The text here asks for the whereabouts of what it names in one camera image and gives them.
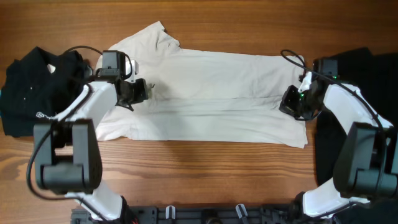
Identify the beige t-shirt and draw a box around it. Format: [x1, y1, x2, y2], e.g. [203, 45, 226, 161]
[96, 22, 307, 148]

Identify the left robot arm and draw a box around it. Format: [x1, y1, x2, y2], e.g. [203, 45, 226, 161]
[26, 50, 149, 223]

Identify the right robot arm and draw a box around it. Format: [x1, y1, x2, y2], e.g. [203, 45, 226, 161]
[279, 58, 397, 223]

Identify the black clothes pile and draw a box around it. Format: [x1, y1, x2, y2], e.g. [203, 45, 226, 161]
[313, 47, 398, 224]

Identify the black folded polo shirt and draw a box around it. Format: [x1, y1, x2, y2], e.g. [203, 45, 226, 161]
[1, 47, 90, 138]

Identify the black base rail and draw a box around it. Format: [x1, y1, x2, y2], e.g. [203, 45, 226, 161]
[70, 203, 296, 224]

